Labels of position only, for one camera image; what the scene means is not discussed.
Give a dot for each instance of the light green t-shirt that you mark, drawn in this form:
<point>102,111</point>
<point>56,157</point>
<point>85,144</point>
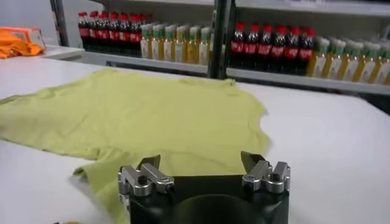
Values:
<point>152,121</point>

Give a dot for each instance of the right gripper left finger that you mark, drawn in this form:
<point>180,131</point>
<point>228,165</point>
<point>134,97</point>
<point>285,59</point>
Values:
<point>143,181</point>

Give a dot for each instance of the white side table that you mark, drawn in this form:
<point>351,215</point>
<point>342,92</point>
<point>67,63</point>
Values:
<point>61,51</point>

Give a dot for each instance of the crumpled orange cloth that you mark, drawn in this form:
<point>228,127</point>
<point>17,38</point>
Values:
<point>15,45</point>

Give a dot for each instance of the cola bottle red cap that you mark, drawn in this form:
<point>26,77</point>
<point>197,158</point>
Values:
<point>124,36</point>
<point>251,48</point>
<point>104,34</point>
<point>94,33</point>
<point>278,51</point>
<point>265,49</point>
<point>306,53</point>
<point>135,37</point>
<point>237,47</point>
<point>114,35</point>
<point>292,52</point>
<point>83,32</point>

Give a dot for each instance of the orange and white box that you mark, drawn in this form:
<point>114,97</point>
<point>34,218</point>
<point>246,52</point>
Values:
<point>27,33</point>

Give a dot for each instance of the yellow juice bottle green label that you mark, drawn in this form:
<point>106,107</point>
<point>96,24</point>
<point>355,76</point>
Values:
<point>367,68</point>
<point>157,46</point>
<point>352,66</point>
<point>317,62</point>
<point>382,70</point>
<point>146,45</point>
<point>169,47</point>
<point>193,48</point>
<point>181,48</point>
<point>204,49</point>
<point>334,64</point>

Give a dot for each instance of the white metal shelf board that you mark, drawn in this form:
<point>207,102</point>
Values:
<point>304,80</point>
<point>137,61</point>
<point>304,7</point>
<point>158,2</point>

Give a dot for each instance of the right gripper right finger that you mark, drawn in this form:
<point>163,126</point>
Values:
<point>268,178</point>

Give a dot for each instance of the black framed glass door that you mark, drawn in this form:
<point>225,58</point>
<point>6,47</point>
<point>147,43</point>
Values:
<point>59,21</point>

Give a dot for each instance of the drinks display cabinet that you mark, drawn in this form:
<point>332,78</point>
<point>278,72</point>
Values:
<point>230,30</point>
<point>214,30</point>

